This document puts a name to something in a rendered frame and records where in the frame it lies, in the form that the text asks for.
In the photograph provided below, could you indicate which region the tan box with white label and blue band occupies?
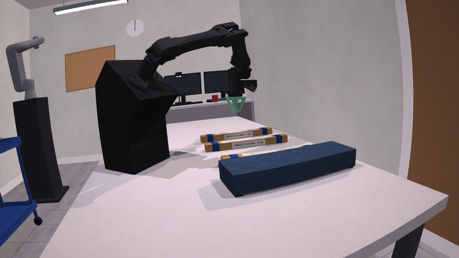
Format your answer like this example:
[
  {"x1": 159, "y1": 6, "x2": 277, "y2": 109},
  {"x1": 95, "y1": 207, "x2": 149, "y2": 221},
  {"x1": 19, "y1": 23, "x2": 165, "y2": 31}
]
[{"x1": 221, "y1": 145, "x2": 308, "y2": 160}]

